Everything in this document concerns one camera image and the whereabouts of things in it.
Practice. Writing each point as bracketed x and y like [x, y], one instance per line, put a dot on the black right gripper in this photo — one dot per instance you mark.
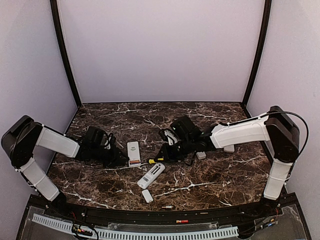
[168, 156]

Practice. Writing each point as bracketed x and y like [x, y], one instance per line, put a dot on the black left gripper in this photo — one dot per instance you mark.
[115, 157]

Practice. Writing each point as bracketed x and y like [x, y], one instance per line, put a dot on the wide white remote control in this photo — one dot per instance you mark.
[133, 151]

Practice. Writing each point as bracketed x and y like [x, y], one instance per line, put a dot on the yellow handled screwdriver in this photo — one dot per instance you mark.
[156, 160]

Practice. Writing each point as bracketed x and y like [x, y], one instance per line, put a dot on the white remote with battery bay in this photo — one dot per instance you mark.
[151, 176]

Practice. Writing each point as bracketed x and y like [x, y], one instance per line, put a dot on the white battery cover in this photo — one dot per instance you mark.
[147, 196]

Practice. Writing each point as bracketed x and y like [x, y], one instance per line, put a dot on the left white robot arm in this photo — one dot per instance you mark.
[26, 136]

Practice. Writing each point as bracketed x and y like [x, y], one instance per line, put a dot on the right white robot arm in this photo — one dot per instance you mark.
[275, 126]

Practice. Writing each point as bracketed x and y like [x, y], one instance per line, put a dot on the batteries in wide remote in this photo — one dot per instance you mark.
[134, 163]

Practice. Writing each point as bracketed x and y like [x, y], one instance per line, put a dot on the slim white QR-code remote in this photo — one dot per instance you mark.
[201, 155]

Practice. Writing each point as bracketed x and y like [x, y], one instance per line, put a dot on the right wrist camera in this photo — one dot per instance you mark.
[168, 136]

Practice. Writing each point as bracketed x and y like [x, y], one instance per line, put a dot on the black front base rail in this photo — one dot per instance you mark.
[235, 215]

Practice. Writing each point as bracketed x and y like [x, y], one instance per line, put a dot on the small white remote near wall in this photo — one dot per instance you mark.
[229, 149]

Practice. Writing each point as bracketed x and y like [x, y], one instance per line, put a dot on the white slotted cable duct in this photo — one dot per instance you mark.
[117, 231]

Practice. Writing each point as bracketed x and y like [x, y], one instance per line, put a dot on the black enclosure frame post left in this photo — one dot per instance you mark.
[63, 51]

